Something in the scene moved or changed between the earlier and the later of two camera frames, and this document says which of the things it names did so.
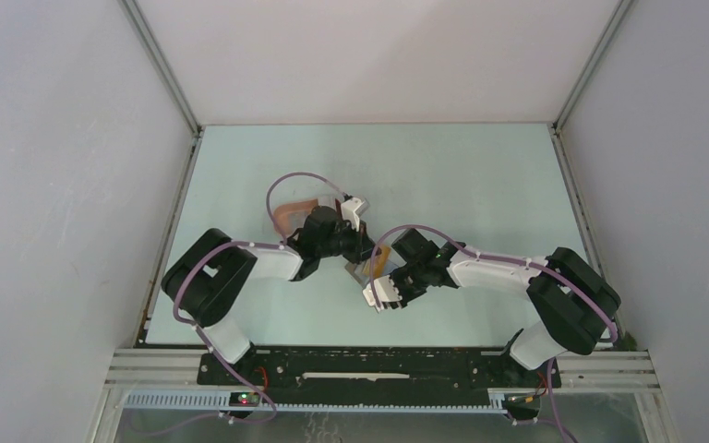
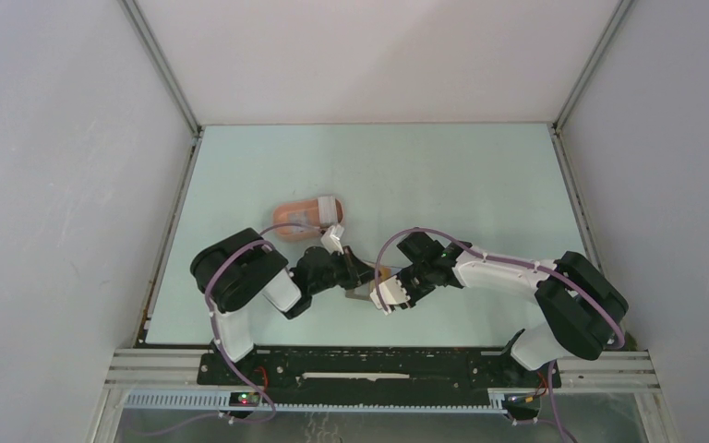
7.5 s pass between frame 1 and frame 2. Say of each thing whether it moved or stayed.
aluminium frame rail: stayed
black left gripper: moved
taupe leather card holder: moved
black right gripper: stayed
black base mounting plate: stayed
